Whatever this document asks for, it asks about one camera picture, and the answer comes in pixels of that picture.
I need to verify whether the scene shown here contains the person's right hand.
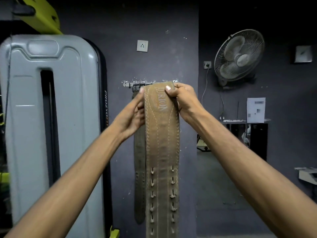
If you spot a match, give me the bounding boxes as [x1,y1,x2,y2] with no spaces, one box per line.
[164,82,209,125]

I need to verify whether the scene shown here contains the person's left hand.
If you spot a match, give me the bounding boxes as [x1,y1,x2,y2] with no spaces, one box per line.
[110,86,147,143]

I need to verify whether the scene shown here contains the metal wall hooks rack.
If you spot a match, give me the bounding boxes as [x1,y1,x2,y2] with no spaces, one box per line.
[123,80,179,88]

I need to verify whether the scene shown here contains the olive green suede belt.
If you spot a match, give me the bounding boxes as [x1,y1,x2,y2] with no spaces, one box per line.
[131,84,147,225]

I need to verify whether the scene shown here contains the tan suede belt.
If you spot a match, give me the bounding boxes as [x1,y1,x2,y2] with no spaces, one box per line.
[143,81,181,238]

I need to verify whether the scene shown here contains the person's left forearm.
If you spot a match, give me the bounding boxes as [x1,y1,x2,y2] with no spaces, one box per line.
[5,125,125,238]

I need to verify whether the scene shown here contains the person's right forearm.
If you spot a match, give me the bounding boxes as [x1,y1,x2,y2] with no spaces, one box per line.
[194,112,317,238]

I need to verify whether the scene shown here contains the grey weight stack cover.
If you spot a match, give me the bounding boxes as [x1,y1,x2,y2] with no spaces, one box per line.
[0,34,106,238]

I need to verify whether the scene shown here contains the white paper notice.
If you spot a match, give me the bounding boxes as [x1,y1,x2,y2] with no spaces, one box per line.
[246,97,266,124]

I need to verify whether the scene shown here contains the yellow background machine bars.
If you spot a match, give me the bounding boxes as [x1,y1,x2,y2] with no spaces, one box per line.
[0,172,11,192]

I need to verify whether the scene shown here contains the white tray stand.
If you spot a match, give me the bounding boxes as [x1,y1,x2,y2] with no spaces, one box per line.
[294,167,317,186]

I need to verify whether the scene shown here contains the black rubber grip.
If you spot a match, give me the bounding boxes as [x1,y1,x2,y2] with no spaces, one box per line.
[12,4,36,17]

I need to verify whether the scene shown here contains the thin fan cable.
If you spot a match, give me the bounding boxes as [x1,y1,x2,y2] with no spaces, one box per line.
[201,68,225,120]

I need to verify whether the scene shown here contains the white wall fan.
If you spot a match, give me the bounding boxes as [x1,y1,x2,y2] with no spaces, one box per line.
[214,29,265,88]

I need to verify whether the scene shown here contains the white wall socket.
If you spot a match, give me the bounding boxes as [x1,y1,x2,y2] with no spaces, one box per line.
[136,40,149,53]

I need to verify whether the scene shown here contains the dark wall mirror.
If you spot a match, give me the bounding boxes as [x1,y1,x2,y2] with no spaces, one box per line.
[197,123,269,162]

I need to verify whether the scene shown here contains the yellow machine top frame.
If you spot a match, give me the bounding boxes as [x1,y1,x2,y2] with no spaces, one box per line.
[14,0,63,35]

